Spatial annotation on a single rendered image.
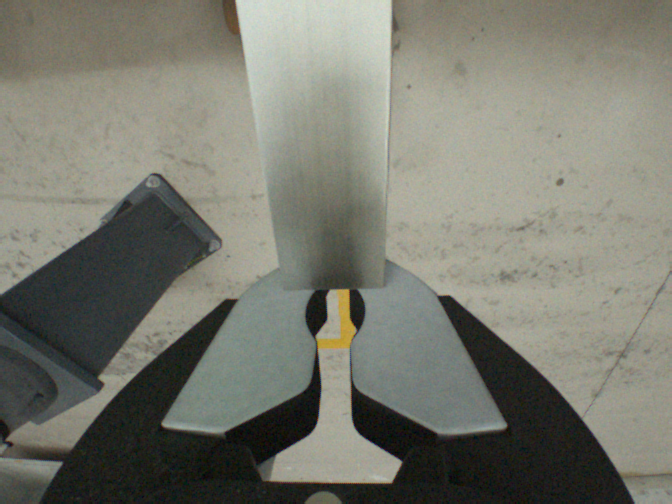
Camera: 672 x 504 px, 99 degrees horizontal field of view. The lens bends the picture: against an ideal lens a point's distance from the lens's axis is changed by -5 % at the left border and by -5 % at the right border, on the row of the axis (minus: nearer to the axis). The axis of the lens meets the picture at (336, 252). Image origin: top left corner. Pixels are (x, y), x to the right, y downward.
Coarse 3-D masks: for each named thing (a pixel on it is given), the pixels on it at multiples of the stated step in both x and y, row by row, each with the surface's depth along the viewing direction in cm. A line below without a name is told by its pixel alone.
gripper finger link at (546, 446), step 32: (480, 352) 7; (512, 352) 7; (512, 384) 6; (544, 384) 6; (512, 416) 5; (544, 416) 5; (576, 416) 5; (448, 448) 5; (480, 448) 5; (512, 448) 5; (544, 448) 5; (576, 448) 5; (448, 480) 5; (480, 480) 4; (512, 480) 4; (544, 480) 4; (576, 480) 4; (608, 480) 4
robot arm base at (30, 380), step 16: (0, 352) 50; (16, 352) 51; (0, 368) 49; (16, 368) 50; (32, 368) 52; (0, 384) 48; (16, 384) 49; (32, 384) 51; (48, 384) 54; (0, 400) 47; (16, 400) 49; (32, 400) 53; (48, 400) 55; (0, 416) 47; (16, 416) 50; (32, 416) 53; (0, 432) 47
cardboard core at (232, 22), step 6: (222, 0) 67; (228, 0) 67; (234, 0) 67; (228, 6) 67; (234, 6) 67; (228, 12) 68; (234, 12) 68; (228, 18) 68; (234, 18) 68; (228, 24) 69; (234, 24) 69; (234, 30) 71
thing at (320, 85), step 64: (256, 0) 6; (320, 0) 6; (384, 0) 5; (256, 64) 6; (320, 64) 6; (384, 64) 6; (256, 128) 7; (320, 128) 7; (384, 128) 7; (320, 192) 7; (384, 192) 7; (320, 256) 8; (384, 256) 8
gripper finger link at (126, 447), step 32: (224, 320) 8; (192, 352) 7; (128, 384) 6; (160, 384) 6; (128, 416) 6; (160, 416) 6; (96, 448) 5; (128, 448) 5; (160, 448) 5; (192, 448) 5; (64, 480) 5; (96, 480) 5; (128, 480) 5; (160, 480) 5; (192, 480) 5
